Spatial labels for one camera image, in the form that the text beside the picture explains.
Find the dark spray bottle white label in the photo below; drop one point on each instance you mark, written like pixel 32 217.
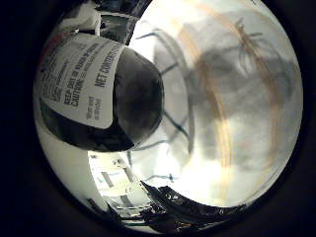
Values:
pixel 98 98

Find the white cloth with blue lines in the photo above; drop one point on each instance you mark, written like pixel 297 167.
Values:
pixel 171 108

